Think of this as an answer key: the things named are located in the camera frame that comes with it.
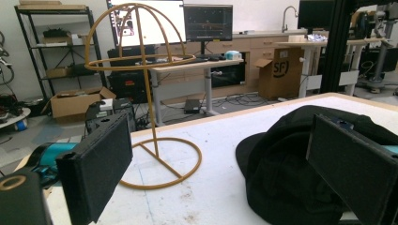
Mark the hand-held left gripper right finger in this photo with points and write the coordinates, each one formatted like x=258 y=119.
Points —
x=353 y=165

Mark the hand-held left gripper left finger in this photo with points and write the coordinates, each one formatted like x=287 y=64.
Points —
x=94 y=168

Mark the black hat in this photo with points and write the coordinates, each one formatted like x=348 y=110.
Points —
x=278 y=175

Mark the small white box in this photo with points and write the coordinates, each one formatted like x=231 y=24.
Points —
x=106 y=104

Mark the open cardboard box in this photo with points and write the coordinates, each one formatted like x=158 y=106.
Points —
x=73 y=104

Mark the black computer case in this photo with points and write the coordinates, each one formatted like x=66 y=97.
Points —
x=123 y=108

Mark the blue tape roll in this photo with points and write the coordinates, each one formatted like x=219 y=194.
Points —
x=21 y=125

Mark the black equipment cases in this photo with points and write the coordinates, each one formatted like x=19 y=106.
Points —
x=128 y=84

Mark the round white table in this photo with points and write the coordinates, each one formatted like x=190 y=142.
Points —
x=14 y=117

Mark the small cardboard box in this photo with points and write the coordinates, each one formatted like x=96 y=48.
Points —
x=58 y=72

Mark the long wooden desk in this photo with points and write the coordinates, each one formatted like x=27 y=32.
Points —
x=308 y=62

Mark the flat black box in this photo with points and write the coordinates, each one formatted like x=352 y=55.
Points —
x=192 y=106

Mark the tall cardboard box with logo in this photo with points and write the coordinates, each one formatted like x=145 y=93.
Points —
x=278 y=76

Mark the grey machine on stand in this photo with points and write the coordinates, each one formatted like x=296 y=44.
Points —
x=380 y=47

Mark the black metal shelf rack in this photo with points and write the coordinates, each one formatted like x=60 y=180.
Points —
x=94 y=37

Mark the box with dark plant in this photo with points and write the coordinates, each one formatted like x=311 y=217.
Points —
x=56 y=36

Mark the wooden desk with white legs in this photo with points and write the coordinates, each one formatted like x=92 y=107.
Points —
x=200 y=65

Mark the black screen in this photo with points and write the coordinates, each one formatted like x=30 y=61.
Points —
x=314 y=14

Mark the large monitor with white screen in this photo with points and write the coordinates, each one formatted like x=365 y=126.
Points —
x=156 y=25

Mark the silver faucet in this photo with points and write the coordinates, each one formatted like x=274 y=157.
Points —
x=285 y=18

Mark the wooden cabinet counter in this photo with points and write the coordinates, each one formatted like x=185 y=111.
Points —
x=247 y=42

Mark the teal tissue box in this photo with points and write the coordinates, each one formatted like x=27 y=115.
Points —
x=233 y=55

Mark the wooden boards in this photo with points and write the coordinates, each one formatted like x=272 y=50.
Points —
x=50 y=5

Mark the monitor with dark screen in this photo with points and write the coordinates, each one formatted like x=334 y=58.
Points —
x=208 y=23

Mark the black frame post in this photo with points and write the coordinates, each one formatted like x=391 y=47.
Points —
x=336 y=47

